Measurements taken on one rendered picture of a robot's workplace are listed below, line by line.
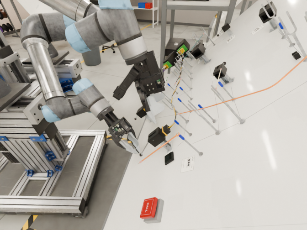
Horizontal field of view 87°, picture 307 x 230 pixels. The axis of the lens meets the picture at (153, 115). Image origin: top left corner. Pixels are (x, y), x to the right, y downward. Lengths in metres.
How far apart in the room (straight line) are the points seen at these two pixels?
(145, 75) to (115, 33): 0.14
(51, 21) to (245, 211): 0.93
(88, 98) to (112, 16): 0.31
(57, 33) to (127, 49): 0.51
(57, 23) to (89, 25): 0.44
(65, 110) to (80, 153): 1.15
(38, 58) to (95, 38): 0.41
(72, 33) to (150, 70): 0.22
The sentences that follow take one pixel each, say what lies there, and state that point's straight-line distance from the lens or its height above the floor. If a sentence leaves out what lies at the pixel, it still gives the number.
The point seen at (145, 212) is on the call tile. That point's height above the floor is 1.09.
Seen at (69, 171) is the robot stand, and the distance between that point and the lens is 1.77.
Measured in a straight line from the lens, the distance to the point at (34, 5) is 5.51.
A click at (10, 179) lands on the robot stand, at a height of 0.21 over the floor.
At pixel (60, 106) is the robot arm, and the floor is 1.19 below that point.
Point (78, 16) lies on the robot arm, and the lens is 0.63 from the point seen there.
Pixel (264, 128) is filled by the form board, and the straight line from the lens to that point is 0.46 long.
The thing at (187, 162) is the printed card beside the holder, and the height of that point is 1.15.
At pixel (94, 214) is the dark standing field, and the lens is 1.74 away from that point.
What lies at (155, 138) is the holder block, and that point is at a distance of 0.59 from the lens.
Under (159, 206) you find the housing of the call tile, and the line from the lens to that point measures 0.51.
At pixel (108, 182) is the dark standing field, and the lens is 1.83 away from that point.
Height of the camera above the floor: 1.58
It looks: 41 degrees down
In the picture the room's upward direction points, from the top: straight up
